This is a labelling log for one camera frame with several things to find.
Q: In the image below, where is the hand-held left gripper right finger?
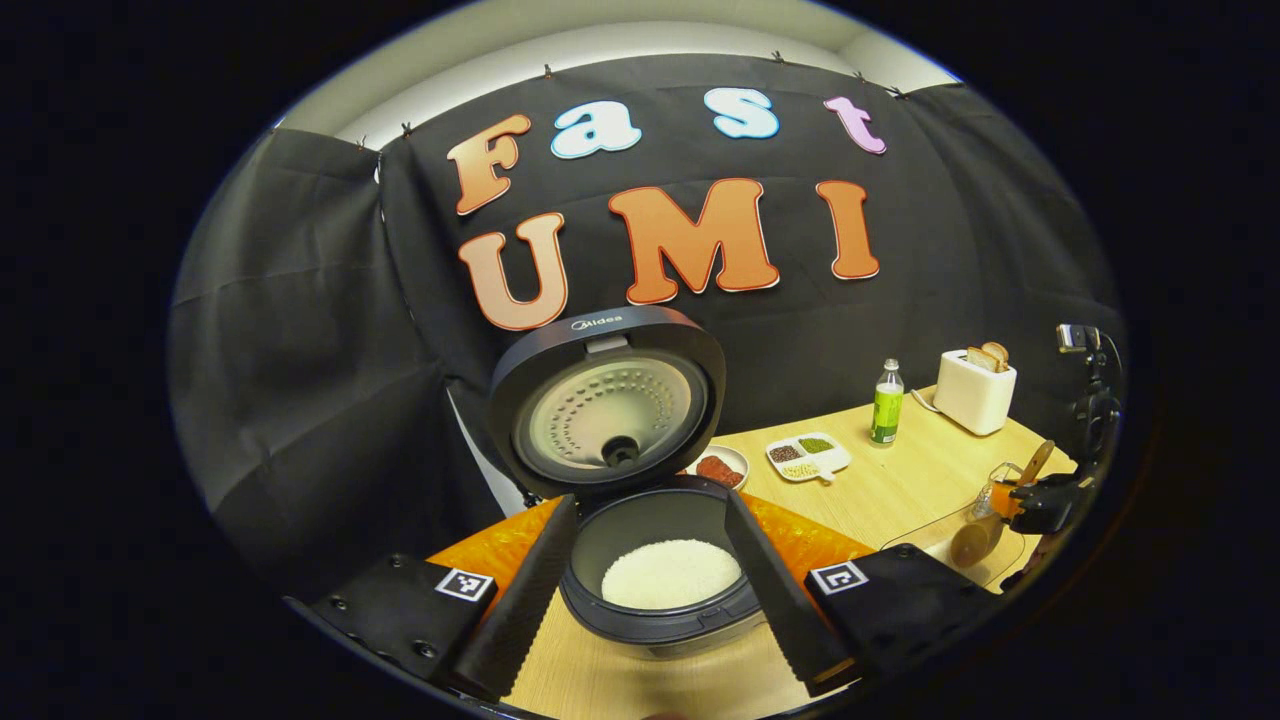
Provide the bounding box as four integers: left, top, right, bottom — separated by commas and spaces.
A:
722, 490, 1001, 698

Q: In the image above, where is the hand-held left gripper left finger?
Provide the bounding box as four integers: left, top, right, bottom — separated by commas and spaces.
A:
285, 493, 579, 701

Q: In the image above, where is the metal wire chopstick holder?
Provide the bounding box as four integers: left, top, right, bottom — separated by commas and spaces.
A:
965, 462, 1026, 523

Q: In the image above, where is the wooden spoon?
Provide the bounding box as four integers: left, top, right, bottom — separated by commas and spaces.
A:
950, 440, 1056, 571

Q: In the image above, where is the white rice heap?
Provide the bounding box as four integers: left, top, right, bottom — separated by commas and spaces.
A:
600, 539, 743, 611

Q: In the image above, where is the dark grey rice cooker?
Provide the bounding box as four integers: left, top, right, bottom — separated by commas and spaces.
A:
487, 305, 771, 661

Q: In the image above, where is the white toaster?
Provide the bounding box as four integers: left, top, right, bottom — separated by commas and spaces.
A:
932, 350, 1018, 437

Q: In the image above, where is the white divided bean dish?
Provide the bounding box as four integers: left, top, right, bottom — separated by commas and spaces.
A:
765, 432, 853, 484

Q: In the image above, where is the round white plate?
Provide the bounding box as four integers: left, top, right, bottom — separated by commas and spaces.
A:
690, 445, 751, 491

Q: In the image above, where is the green label drink bottle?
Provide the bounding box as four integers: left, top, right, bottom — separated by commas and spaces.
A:
869, 358, 906, 448

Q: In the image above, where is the black backdrop cloth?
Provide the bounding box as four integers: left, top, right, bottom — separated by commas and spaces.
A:
165, 55, 1126, 581

